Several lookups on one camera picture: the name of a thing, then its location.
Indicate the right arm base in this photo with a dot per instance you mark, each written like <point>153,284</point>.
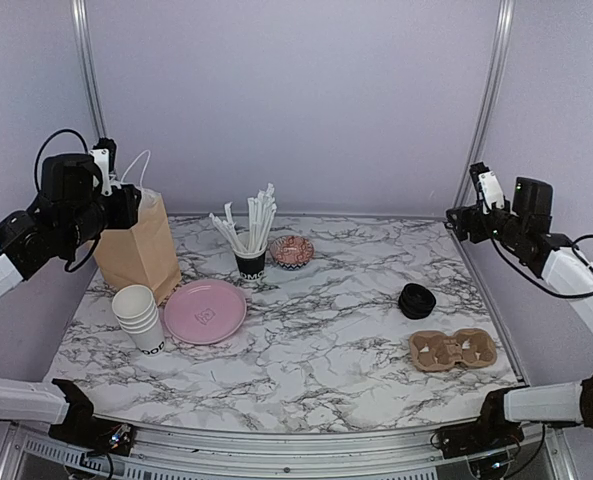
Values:
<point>476,440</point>

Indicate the cardboard cup carrier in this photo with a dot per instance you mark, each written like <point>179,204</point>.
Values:
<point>434,351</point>

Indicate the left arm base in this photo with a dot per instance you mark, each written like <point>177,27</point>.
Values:
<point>82,428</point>

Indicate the pink plate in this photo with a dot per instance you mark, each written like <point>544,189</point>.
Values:
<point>205,312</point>

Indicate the black cup holding straws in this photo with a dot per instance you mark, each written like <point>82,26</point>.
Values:
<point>251,266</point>

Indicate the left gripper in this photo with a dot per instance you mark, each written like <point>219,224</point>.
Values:
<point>127,211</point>

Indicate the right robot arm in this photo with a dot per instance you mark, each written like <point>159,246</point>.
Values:
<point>519,231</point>

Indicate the red patterned bowl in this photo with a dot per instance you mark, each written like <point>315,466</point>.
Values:
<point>292,252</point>

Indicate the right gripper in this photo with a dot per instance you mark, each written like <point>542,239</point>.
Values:
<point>462,227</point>

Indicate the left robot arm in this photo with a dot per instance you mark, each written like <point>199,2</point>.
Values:
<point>78,198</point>

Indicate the stack of white paper cups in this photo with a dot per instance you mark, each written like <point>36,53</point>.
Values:
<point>137,314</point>

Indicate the brown paper bag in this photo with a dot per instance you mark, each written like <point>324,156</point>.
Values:
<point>145,254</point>

